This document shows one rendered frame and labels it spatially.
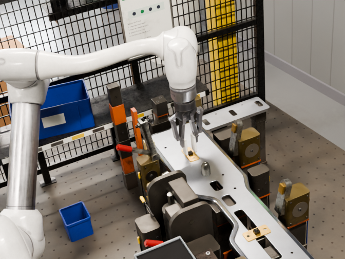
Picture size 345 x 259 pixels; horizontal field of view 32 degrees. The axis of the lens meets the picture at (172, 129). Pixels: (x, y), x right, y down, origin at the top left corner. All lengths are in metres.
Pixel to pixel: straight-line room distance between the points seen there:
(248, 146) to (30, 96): 0.80
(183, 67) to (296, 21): 2.52
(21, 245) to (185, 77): 0.75
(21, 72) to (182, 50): 0.53
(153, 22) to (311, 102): 2.01
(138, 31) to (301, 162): 0.89
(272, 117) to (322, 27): 1.42
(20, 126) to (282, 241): 0.98
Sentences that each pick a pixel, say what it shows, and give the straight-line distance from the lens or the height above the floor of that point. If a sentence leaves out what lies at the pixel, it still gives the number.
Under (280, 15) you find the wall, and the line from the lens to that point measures 4.54.
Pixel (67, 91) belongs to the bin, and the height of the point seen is 1.12.
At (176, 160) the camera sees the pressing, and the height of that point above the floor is 1.00.
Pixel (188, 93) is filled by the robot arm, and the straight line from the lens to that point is 2.03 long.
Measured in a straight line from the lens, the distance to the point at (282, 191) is 1.94.
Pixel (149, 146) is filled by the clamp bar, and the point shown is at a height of 1.11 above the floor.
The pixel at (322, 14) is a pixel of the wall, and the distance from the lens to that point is 4.19.
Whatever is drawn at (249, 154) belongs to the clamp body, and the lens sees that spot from 2.25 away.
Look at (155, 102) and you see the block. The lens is 2.40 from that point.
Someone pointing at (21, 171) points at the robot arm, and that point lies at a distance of 2.19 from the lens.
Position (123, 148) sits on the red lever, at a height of 1.14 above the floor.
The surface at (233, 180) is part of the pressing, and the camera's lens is 2.10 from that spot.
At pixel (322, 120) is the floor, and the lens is 4.14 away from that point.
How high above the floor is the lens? 2.35
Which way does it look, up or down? 35 degrees down
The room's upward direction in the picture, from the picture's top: 7 degrees counter-clockwise
